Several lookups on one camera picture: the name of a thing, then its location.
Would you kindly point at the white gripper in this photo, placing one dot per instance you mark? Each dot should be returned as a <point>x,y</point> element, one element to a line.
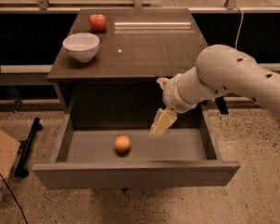
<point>173,97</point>

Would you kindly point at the orange fruit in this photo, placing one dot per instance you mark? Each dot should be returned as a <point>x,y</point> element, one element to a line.
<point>122,143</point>

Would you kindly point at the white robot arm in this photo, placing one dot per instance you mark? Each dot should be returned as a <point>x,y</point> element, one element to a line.
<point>219,70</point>

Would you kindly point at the open grey top drawer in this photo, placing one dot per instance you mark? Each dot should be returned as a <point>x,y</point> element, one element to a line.
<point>185,156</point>

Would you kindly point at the dark grey cabinet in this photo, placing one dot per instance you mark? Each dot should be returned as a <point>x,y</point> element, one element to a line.
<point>117,89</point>

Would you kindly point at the white ceramic bowl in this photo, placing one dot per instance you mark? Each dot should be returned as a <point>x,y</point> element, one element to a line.
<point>82,46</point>

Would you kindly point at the red apple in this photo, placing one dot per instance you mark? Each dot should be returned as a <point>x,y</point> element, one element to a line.
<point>97,22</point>

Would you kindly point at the black metal bar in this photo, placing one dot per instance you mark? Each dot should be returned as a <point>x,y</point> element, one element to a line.
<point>21,170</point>

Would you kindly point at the cardboard box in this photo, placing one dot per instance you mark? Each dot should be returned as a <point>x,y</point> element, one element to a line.
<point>9,147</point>

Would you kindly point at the white window ledge rail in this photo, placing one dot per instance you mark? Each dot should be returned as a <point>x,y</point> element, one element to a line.
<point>21,75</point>

